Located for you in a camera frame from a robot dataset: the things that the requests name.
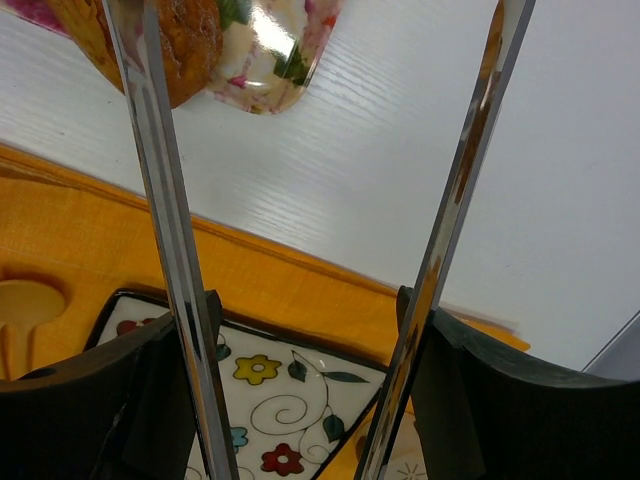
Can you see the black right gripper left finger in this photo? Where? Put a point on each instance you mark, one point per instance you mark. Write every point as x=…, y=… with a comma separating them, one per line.
x=122, y=409

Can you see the brown fried pastry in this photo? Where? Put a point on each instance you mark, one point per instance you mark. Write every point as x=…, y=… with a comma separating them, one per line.
x=191, y=39

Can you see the stainless steel serving tongs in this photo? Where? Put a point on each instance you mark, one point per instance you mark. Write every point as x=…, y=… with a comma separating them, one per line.
x=135, y=33

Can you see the floral rectangular tray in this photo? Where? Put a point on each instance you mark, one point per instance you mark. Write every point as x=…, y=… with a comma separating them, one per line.
x=270, y=48

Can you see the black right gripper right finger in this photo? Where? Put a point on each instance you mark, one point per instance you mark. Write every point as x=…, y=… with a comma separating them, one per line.
x=485, y=410

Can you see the square flower-patterned plate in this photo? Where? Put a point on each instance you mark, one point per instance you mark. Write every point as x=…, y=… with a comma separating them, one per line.
x=293, y=401

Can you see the wooden spoon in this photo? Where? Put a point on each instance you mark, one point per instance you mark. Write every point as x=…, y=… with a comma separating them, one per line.
x=25, y=305

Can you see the orange cloth placemat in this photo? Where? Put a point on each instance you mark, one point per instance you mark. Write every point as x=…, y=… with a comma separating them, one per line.
x=90, y=239

